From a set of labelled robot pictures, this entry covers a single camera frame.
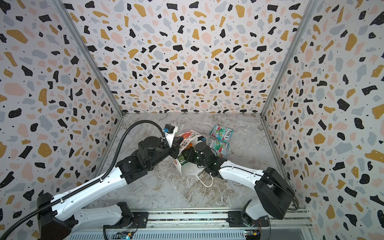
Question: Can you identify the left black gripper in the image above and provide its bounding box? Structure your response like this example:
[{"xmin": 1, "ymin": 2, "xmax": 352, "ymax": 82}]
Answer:
[{"xmin": 147, "ymin": 135, "xmax": 184, "ymax": 170}]

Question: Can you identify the white floral paper bag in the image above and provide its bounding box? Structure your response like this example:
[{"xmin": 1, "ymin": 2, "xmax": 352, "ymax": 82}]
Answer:
[{"xmin": 170, "ymin": 130, "xmax": 214, "ymax": 188}]

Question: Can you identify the teal Fox's mint candy bag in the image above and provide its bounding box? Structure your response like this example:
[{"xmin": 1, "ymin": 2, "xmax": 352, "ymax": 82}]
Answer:
[{"xmin": 210, "ymin": 125, "xmax": 234, "ymax": 143}]

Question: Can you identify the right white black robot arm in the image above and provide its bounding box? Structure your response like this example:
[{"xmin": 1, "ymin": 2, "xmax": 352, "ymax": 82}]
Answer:
[{"xmin": 181, "ymin": 142, "xmax": 295, "ymax": 222}]

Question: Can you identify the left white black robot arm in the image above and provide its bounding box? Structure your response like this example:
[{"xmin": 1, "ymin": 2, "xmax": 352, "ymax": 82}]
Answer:
[{"xmin": 38, "ymin": 137, "xmax": 183, "ymax": 240}]

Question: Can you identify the green candy bag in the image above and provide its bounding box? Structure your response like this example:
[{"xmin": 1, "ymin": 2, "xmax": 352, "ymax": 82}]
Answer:
[{"xmin": 177, "ymin": 153, "xmax": 190, "ymax": 166}]

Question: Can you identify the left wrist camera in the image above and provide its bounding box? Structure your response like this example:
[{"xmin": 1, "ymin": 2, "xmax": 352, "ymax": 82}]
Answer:
[{"xmin": 163, "ymin": 124, "xmax": 178, "ymax": 148}]

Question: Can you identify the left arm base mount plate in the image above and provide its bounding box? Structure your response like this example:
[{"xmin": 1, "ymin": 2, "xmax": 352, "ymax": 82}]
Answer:
[{"xmin": 103, "ymin": 212, "xmax": 149, "ymax": 230}]

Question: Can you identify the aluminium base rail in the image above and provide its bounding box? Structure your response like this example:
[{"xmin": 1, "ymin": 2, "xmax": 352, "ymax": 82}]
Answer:
[{"xmin": 67, "ymin": 209, "xmax": 317, "ymax": 240}]

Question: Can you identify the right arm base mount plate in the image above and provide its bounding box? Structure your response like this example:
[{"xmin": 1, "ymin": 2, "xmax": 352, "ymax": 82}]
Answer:
[{"xmin": 226, "ymin": 211, "xmax": 270, "ymax": 228}]

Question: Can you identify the small circuit board with wires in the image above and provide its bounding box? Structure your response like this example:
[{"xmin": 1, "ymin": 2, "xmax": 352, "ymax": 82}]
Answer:
[{"xmin": 113, "ymin": 231, "xmax": 134, "ymax": 240}]

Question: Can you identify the left aluminium corner post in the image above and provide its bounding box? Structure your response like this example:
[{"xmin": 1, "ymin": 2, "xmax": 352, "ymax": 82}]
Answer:
[{"xmin": 51, "ymin": 1, "xmax": 124, "ymax": 118}]

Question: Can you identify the aluminium corner post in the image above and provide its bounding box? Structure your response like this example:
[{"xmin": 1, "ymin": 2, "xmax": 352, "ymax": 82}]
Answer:
[
  {"xmin": 51, "ymin": 1, "xmax": 124, "ymax": 118},
  {"xmin": 261, "ymin": 0, "xmax": 319, "ymax": 119}
]

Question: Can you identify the black corrugated cable conduit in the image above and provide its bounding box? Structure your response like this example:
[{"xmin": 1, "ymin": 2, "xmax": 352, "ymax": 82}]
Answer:
[{"xmin": 0, "ymin": 119, "xmax": 165, "ymax": 240}]

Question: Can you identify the right aluminium corner post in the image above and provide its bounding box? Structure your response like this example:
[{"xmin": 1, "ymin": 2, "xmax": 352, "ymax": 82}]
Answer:
[{"xmin": 261, "ymin": 0, "xmax": 319, "ymax": 119}]

